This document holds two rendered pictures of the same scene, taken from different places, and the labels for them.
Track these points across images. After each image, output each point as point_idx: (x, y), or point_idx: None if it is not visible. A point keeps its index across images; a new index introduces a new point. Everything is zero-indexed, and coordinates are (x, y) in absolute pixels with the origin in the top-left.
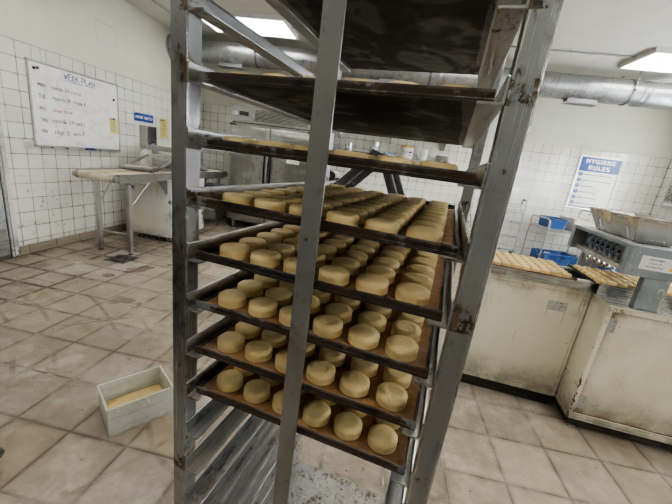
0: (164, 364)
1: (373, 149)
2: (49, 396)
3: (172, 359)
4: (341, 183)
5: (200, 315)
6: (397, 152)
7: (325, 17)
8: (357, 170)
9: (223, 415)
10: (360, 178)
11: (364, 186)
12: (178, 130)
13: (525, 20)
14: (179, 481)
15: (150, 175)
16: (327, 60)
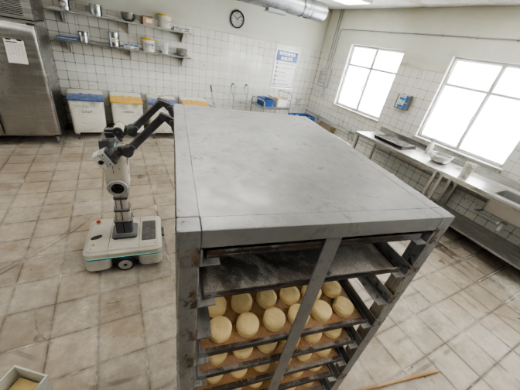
0: (5, 354)
1: (161, 114)
2: None
3: (11, 343)
4: (136, 145)
5: (5, 282)
6: (138, 42)
7: (298, 319)
8: (149, 132)
9: (101, 362)
10: (142, 122)
11: (113, 79)
12: (185, 384)
13: (385, 306)
14: None
15: None
16: (296, 331)
